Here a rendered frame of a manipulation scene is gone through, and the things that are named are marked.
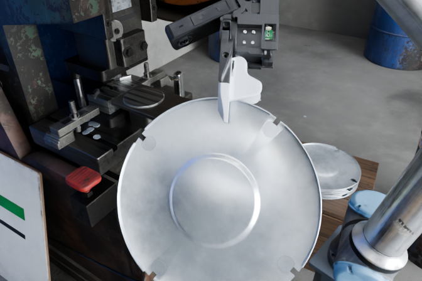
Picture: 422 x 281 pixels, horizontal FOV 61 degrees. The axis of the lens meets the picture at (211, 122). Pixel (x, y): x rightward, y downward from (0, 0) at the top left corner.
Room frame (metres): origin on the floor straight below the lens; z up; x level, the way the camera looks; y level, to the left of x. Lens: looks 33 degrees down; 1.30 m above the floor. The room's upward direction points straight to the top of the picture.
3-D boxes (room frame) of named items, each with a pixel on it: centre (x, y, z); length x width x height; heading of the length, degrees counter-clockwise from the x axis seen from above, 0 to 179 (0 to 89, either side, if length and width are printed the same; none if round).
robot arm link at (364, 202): (0.62, -0.40, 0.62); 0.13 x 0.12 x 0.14; 154
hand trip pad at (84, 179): (0.62, 0.29, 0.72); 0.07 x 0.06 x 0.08; 58
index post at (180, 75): (1.10, 0.11, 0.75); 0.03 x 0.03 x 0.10; 58
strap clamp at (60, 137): (0.88, 0.40, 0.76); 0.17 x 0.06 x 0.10; 148
